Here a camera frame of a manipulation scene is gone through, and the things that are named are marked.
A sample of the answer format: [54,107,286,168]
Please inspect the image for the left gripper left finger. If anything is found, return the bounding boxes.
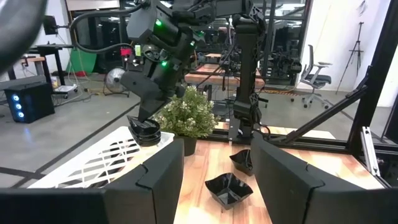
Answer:
[0,138,185,224]

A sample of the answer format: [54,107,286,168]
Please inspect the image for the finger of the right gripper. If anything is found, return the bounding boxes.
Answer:
[120,70,184,123]

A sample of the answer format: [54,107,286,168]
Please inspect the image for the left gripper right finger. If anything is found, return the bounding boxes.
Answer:
[250,132,398,224]

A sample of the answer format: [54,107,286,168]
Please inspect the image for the black teardrop mini plate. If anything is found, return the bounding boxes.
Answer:
[126,115,161,138]
[132,138,162,147]
[129,132,162,143]

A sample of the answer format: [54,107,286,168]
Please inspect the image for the black square mini plate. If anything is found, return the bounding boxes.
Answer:
[229,148,254,177]
[204,172,254,211]

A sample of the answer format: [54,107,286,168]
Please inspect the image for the round floor fan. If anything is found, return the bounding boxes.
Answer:
[102,67,131,98]

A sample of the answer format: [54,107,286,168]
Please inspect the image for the artificial potted plant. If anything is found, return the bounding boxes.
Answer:
[154,85,221,157]

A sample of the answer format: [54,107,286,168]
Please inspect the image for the wooden workbench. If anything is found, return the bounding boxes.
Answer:
[184,52,266,91]

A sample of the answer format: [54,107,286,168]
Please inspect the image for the green fabric backdrop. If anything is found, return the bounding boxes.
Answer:
[65,48,98,75]

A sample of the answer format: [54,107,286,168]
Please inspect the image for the black standing desk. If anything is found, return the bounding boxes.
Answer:
[27,43,78,94]

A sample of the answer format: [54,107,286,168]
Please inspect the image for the black computer tower blue lights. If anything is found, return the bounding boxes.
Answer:
[3,82,56,124]

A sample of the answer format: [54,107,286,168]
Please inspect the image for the small wooden side table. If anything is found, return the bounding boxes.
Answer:
[6,55,47,82]

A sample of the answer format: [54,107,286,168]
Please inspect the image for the black monitor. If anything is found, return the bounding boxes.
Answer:
[42,14,60,36]

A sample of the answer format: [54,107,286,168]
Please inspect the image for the grey office chair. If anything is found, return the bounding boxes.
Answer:
[290,44,333,110]

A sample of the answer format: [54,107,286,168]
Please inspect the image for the black tripod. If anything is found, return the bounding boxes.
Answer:
[335,21,365,96]

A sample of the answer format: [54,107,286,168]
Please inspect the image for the white wire lattice rack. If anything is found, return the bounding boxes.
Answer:
[27,126,175,190]

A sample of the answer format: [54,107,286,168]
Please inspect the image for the silver metal bracket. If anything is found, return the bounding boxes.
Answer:
[359,126,382,177]

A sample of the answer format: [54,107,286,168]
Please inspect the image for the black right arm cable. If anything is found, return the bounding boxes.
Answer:
[68,4,147,55]

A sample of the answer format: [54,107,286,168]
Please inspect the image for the blurred black cable loop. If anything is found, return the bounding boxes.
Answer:
[0,0,48,75]

